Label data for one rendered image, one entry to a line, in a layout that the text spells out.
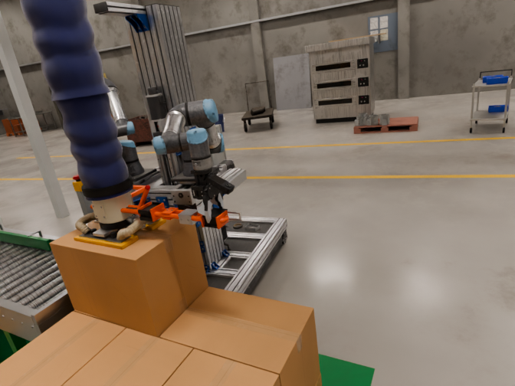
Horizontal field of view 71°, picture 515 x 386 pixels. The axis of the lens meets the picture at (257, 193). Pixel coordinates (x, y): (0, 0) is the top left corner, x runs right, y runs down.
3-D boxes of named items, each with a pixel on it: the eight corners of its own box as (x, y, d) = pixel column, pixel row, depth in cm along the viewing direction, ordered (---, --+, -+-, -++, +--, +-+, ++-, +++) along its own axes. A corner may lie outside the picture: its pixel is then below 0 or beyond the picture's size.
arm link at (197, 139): (206, 125, 140) (205, 129, 131) (211, 153, 143) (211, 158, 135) (186, 129, 139) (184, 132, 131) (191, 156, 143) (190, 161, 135)
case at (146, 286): (73, 309, 191) (48, 243, 178) (130, 269, 224) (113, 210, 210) (157, 337, 162) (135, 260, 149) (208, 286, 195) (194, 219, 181)
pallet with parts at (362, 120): (353, 134, 724) (352, 118, 713) (358, 125, 793) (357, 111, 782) (419, 130, 679) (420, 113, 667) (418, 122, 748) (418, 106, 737)
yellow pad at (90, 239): (73, 240, 176) (70, 231, 174) (91, 231, 184) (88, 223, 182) (122, 250, 160) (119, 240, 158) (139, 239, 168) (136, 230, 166)
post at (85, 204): (109, 296, 296) (71, 182, 262) (116, 292, 302) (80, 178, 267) (115, 298, 293) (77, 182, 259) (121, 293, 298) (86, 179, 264)
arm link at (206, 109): (200, 140, 229) (183, 97, 176) (224, 137, 229) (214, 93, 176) (202, 158, 226) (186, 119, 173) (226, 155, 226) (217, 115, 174)
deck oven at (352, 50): (311, 125, 870) (304, 46, 809) (321, 117, 963) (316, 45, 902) (371, 122, 814) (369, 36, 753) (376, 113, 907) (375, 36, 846)
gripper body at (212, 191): (204, 193, 150) (198, 165, 146) (221, 194, 146) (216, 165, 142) (192, 200, 144) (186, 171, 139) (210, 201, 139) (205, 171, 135)
